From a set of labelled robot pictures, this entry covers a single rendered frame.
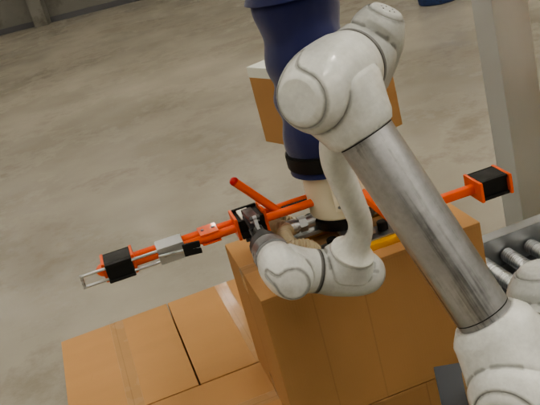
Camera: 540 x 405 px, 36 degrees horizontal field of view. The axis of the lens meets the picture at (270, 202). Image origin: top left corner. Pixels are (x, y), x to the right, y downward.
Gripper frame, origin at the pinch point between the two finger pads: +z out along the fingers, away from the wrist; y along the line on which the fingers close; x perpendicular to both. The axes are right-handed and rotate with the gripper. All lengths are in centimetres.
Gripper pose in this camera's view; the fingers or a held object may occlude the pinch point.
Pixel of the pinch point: (246, 221)
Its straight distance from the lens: 213.4
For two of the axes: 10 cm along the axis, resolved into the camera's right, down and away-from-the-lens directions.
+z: -2.8, -3.1, 9.1
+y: 2.4, 9.0, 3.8
